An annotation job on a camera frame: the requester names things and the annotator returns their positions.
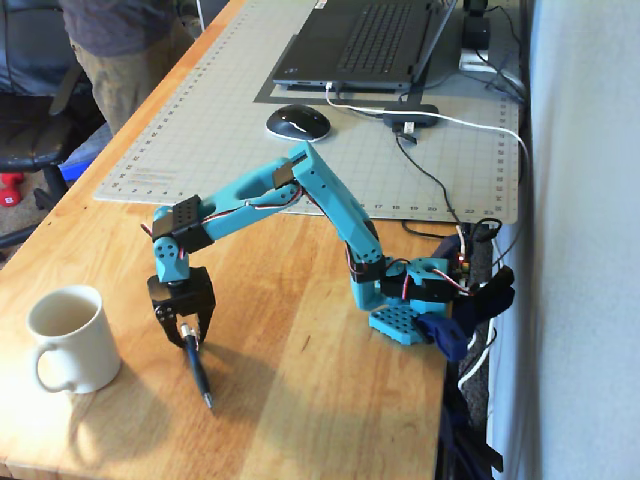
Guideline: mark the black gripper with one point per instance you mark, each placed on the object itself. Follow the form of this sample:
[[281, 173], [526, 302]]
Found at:
[[186, 299]]

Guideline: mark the black ballpoint pen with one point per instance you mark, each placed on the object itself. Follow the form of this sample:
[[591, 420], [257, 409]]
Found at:
[[200, 370]]

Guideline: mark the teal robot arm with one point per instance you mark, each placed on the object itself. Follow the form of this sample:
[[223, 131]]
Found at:
[[330, 195]]

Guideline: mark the white ceramic mug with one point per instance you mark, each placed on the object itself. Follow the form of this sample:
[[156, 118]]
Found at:
[[90, 350]]

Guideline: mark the grey gridded cutting mat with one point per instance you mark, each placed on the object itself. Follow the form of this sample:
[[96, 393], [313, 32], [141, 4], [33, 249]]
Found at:
[[225, 150]]

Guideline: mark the red dumbbell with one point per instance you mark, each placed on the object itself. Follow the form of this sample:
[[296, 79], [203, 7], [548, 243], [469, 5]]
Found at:
[[9, 192]]

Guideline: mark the black computer mouse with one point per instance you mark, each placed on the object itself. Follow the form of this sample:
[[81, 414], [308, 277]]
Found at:
[[298, 122]]

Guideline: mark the black office chair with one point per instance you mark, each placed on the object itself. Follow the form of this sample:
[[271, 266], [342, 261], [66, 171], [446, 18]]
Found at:
[[30, 140]]

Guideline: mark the blue table clamp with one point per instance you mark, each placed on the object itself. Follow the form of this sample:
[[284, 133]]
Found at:
[[445, 335]]

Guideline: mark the person in grey shirt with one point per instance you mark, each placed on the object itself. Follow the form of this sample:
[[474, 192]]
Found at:
[[120, 30]]

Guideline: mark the black USB hub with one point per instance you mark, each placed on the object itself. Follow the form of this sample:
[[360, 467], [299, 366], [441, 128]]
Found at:
[[425, 116]]

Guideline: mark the dark grey laptop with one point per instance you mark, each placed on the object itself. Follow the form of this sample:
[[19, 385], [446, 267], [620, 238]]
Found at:
[[370, 40]]

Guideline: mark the silver flat device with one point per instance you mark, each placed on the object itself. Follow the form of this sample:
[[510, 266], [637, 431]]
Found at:
[[475, 60]]

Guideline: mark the black power adapter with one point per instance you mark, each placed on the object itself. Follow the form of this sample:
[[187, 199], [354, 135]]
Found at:
[[476, 32]]

